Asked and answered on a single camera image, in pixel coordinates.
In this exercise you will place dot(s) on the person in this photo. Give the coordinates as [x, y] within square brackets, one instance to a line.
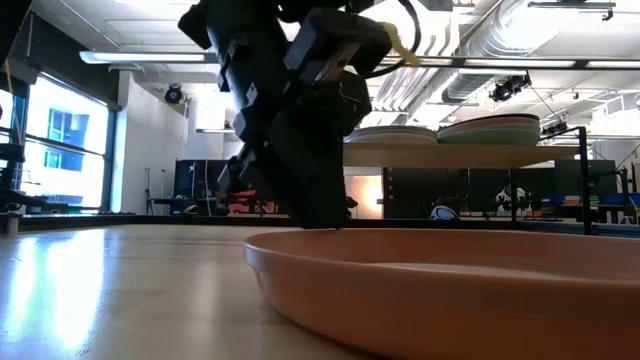
[507, 197]

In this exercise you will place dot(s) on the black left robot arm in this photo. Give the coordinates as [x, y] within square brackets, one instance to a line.
[10, 20]

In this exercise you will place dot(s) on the black ceiling track fixture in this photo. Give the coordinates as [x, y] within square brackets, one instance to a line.
[570, 4]

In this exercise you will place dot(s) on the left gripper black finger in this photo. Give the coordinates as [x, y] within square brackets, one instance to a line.
[315, 170]

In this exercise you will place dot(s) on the rig light bar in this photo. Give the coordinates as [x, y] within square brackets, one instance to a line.
[150, 57]

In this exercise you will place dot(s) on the large window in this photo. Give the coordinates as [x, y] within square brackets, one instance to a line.
[65, 150]

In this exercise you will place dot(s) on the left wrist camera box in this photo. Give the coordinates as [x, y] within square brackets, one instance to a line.
[340, 40]

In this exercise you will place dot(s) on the white blue ball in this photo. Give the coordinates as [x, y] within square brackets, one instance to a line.
[443, 213]

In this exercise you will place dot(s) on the silver ventilation duct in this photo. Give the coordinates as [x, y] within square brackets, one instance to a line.
[500, 35]

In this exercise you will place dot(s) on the black aluminium rig frame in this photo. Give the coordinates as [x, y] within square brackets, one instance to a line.
[475, 224]

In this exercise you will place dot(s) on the terracotta plate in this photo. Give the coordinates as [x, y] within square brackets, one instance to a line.
[450, 300]

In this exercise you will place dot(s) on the black partition panel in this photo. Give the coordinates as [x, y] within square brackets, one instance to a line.
[195, 180]

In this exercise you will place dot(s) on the black cabinet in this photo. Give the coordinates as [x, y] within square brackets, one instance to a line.
[415, 192]

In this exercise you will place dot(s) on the black plate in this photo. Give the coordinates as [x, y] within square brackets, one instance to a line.
[500, 116]

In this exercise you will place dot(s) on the green plate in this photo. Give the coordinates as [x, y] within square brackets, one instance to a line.
[495, 137]

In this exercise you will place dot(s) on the beige plate stack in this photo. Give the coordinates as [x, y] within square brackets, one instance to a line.
[392, 139]

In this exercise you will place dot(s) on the small beige post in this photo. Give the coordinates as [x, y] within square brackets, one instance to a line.
[10, 225]

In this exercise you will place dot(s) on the black ceiling spotlight cluster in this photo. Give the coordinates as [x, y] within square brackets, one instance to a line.
[510, 87]

